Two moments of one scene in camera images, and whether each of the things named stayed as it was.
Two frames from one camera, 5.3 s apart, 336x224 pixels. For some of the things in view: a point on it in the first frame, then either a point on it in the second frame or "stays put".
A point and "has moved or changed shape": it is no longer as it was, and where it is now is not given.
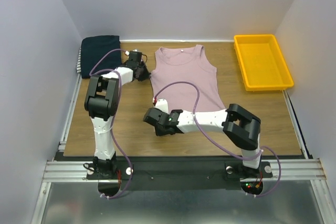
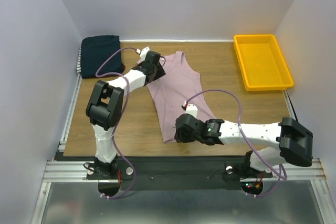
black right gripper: x=151 y=117 -> x=179 y=133
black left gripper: x=146 y=74 -> x=160 y=72
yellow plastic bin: x=262 y=65 stays put
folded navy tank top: x=94 y=48 stays put
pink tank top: x=190 y=64 has moved or changed shape
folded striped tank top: x=79 y=64 stays put
